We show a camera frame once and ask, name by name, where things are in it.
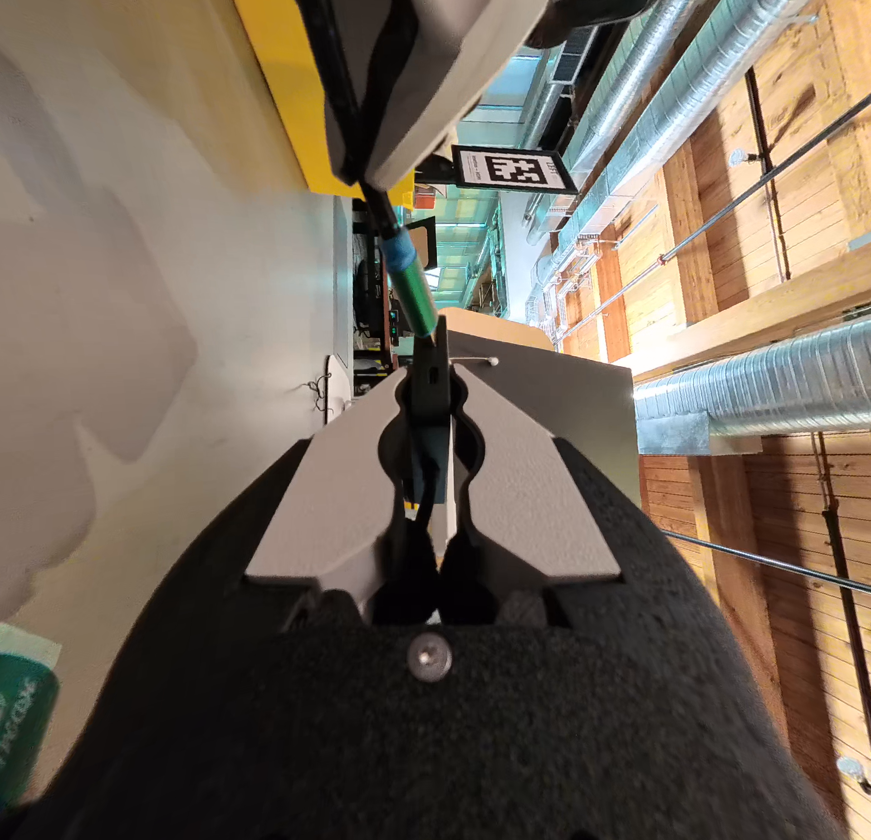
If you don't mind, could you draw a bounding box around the black and white sign stand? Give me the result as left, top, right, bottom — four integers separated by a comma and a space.
451, 144, 579, 196

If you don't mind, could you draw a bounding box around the wooden-framed black book stand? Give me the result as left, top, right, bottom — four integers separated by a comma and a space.
325, 307, 642, 461

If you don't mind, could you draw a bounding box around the silver ceiling duct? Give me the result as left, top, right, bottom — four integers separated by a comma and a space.
524, 0, 841, 290
633, 317, 871, 457

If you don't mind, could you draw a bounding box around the black hdmi switch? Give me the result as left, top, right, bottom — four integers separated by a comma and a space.
405, 316, 455, 507

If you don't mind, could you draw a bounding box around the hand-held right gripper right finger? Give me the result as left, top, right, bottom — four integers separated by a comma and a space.
441, 365, 621, 624

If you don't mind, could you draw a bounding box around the black switch cable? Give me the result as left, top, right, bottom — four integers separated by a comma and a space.
407, 455, 442, 555

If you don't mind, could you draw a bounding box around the grey desk cable flap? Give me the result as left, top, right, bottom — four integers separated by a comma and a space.
332, 196, 356, 371

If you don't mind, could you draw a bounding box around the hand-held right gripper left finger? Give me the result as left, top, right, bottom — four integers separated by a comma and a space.
244, 369, 440, 624

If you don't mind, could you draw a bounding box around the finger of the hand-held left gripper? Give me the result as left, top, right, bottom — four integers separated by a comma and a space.
293, 0, 404, 187
366, 0, 552, 189

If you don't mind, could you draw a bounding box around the yellow plastic bin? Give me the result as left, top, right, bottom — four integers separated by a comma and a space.
221, 0, 417, 206

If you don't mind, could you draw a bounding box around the tan-backed chair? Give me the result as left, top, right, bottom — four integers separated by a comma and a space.
407, 216, 438, 270

